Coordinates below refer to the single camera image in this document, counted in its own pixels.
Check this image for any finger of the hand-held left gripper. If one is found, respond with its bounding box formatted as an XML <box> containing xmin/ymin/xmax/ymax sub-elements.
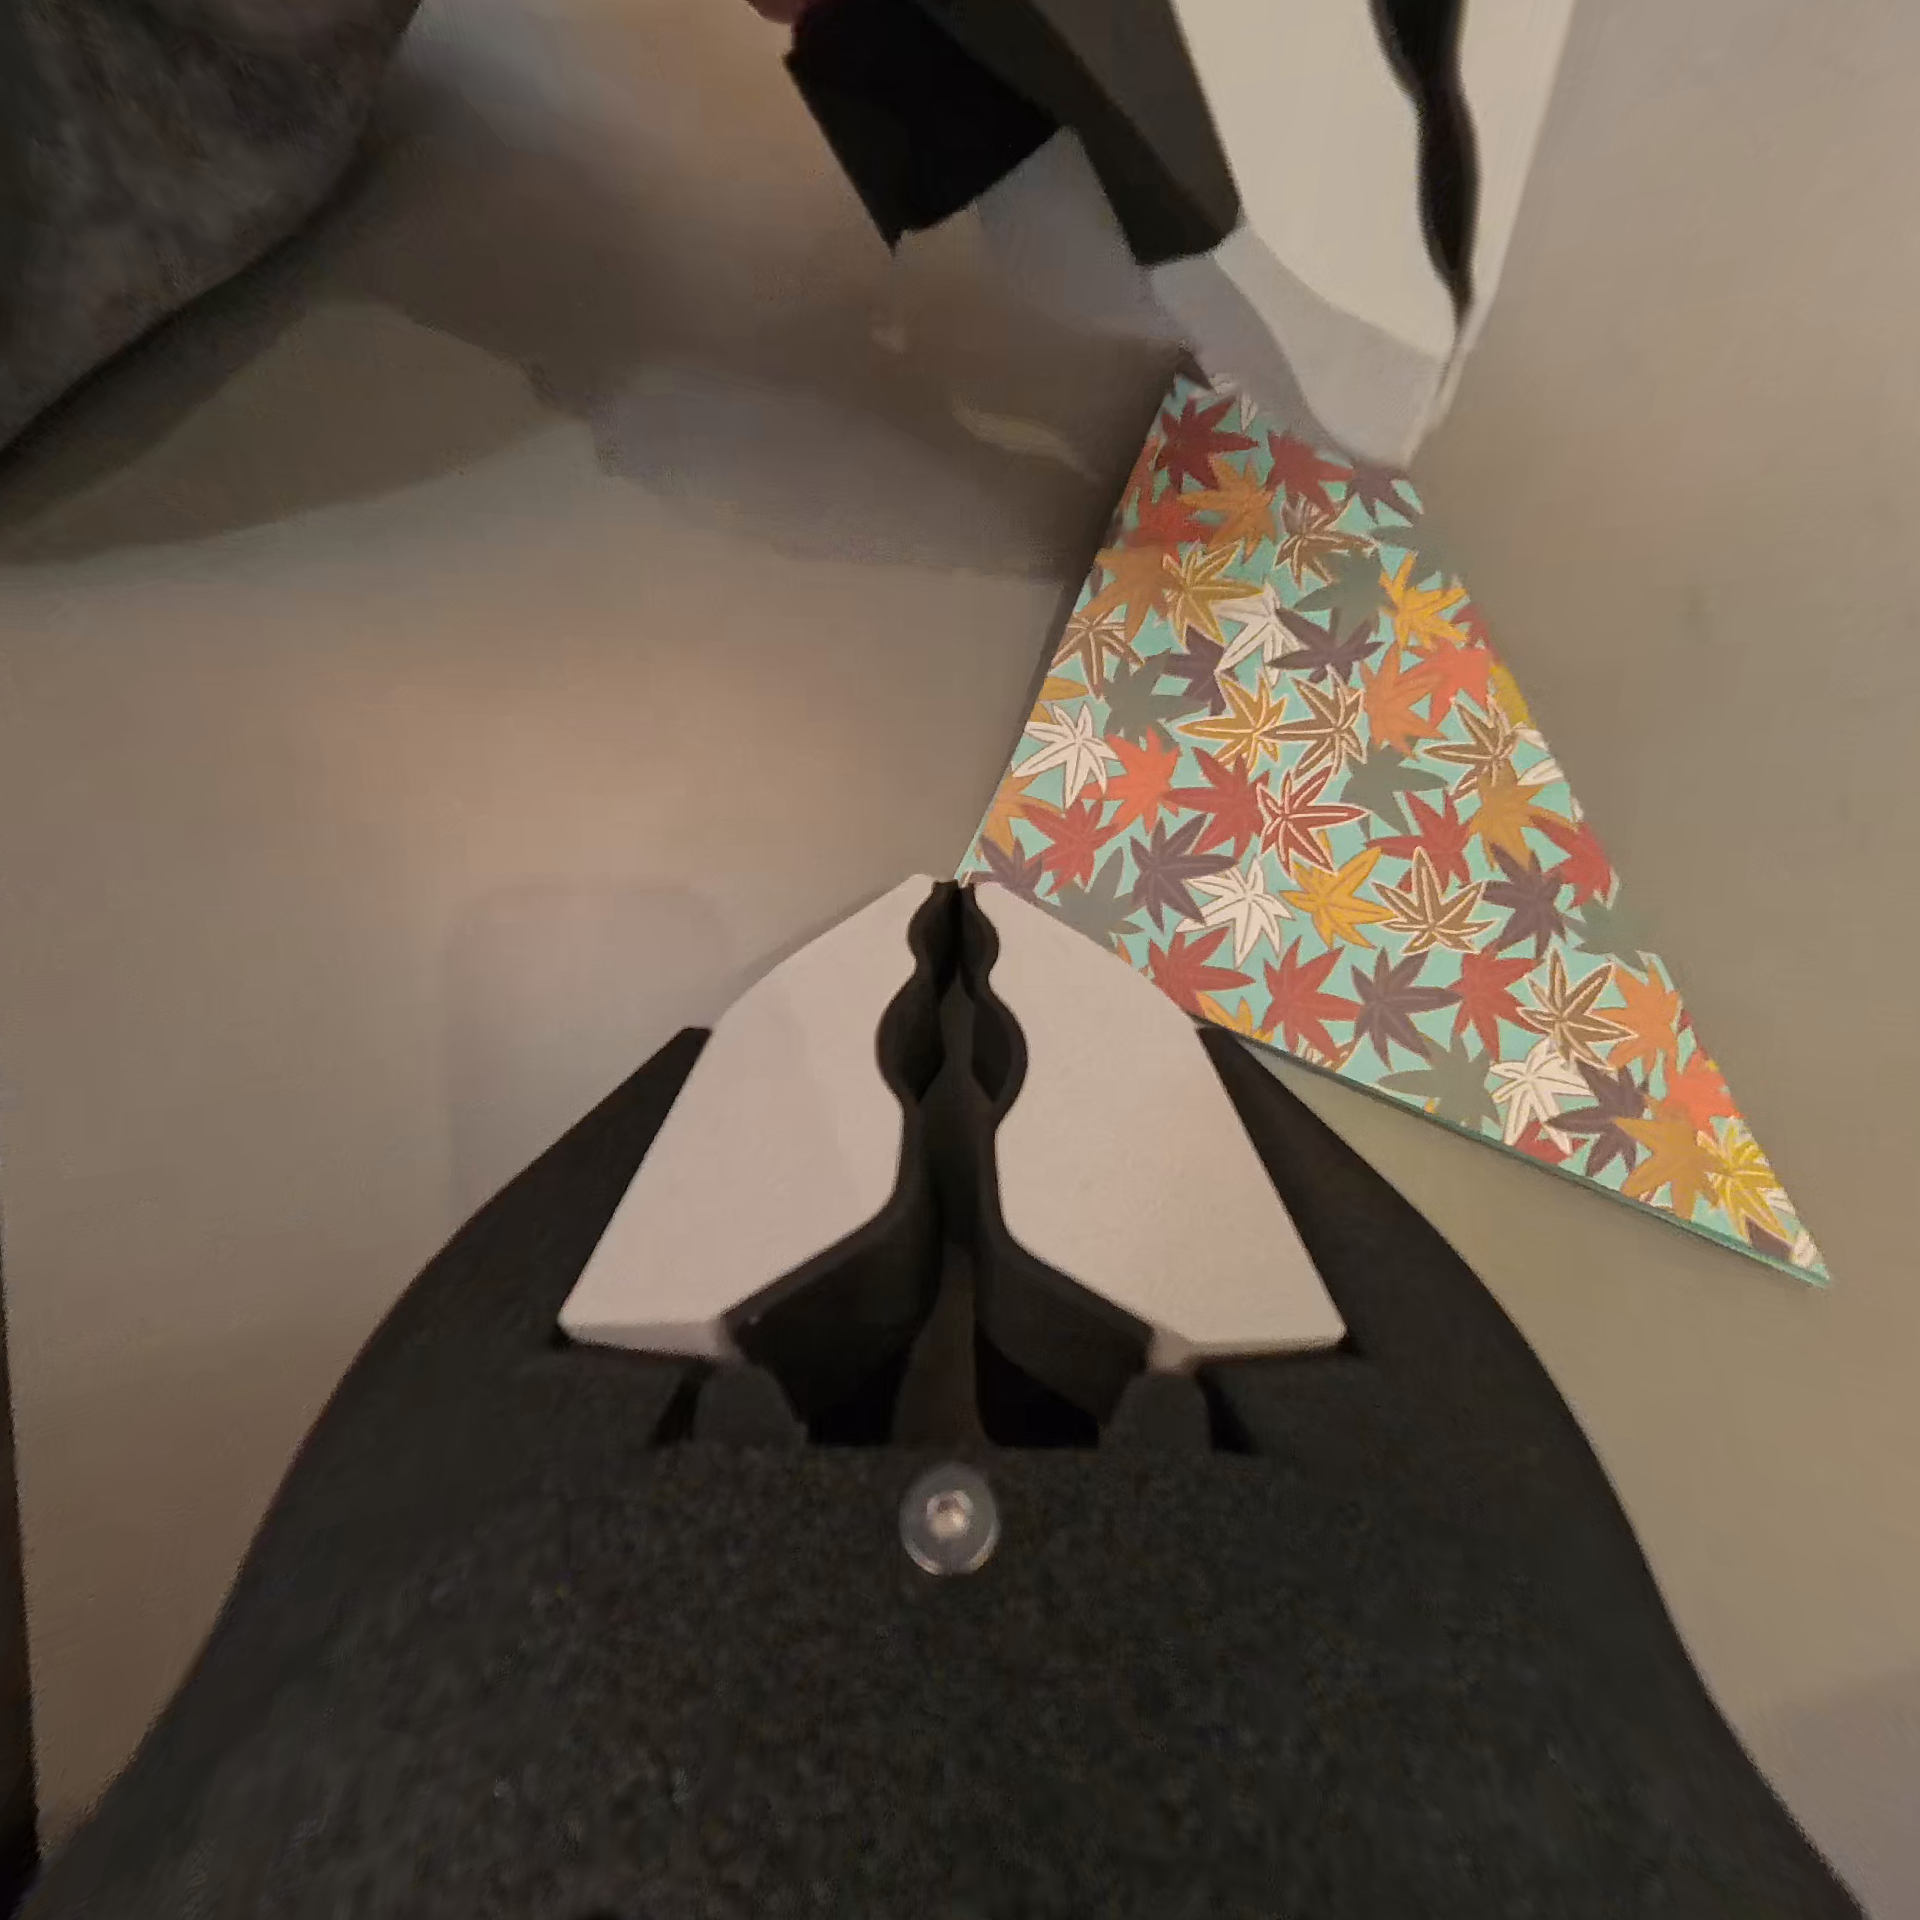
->
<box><xmin>971</xmin><ymin>0</ymin><xmax>1471</xmax><ymax>465</ymax></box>
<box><xmin>1425</xmin><ymin>0</ymin><xmax>1576</xmax><ymax>388</ymax></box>

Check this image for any leaf-patterned teal origami paper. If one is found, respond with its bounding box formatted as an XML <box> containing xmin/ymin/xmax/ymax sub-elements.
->
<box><xmin>955</xmin><ymin>373</ymin><xmax>1834</xmax><ymax>1288</ymax></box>

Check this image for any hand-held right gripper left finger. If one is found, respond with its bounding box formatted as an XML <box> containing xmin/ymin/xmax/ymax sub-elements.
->
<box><xmin>555</xmin><ymin>881</ymin><xmax>963</xmax><ymax>1452</ymax></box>

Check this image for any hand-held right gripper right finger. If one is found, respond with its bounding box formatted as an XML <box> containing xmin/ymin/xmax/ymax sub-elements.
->
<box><xmin>954</xmin><ymin>885</ymin><xmax>1346</xmax><ymax>1452</ymax></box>

